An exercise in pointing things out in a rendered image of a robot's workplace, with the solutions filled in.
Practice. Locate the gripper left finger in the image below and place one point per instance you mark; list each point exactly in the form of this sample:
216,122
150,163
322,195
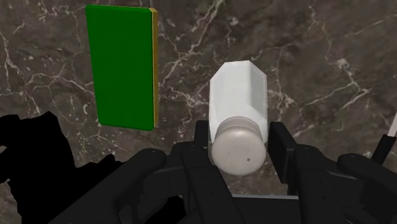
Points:
192,173

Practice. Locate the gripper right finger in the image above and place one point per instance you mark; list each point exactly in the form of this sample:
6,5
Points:
313,180

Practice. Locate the white shaker with grey cap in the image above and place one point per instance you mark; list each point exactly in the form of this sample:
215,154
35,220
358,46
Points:
237,102

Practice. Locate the green book with yellow edge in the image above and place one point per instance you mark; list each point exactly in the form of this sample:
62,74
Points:
122,66

